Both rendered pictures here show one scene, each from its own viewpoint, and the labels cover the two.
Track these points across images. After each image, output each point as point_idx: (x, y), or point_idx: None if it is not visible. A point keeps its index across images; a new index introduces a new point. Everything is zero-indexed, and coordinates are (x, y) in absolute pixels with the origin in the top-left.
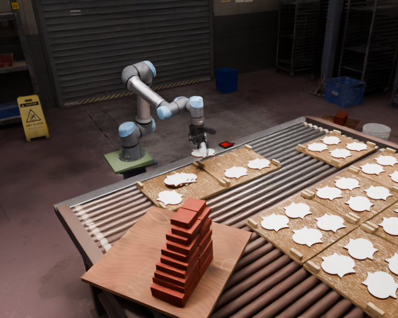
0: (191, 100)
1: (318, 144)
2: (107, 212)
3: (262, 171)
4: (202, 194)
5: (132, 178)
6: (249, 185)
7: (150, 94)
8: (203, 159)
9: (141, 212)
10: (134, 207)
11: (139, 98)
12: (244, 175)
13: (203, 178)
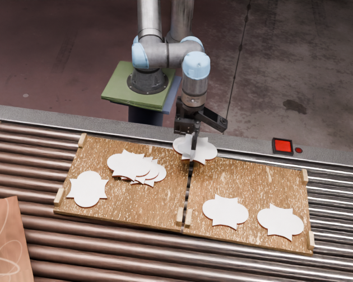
0: (185, 59)
1: None
2: (7, 155)
3: (268, 241)
4: (133, 214)
5: (98, 121)
6: (221, 249)
7: (142, 13)
8: (221, 150)
9: (38, 184)
10: (40, 170)
11: (172, 4)
12: (231, 228)
13: (170, 188)
